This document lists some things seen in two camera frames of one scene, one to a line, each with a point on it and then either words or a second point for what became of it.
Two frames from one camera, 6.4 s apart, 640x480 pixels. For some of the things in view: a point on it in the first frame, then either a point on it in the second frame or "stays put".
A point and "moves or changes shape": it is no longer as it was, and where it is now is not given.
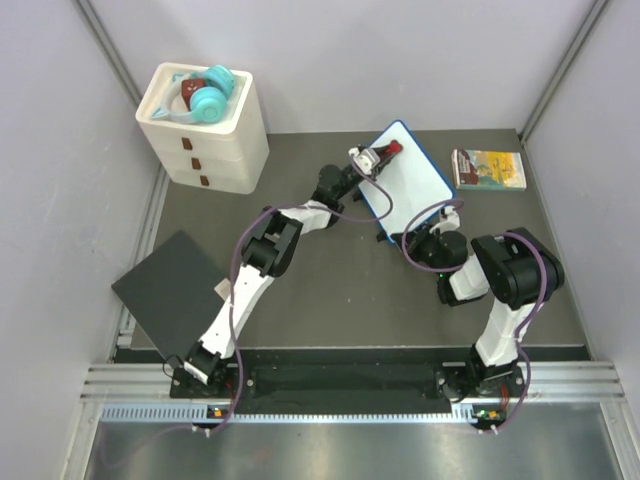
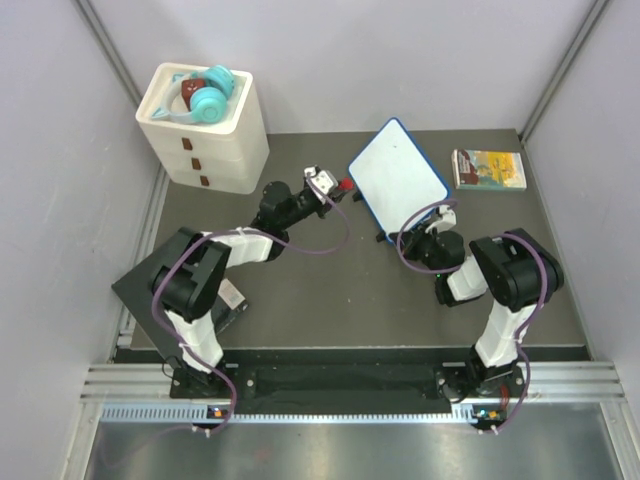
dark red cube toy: (188, 87) stays put
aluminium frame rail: (133, 383) stays put
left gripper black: (377, 168) → (330, 201)
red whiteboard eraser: (394, 147) moves or changes shape
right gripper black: (415, 240) stays put
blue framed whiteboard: (406, 190) stays put
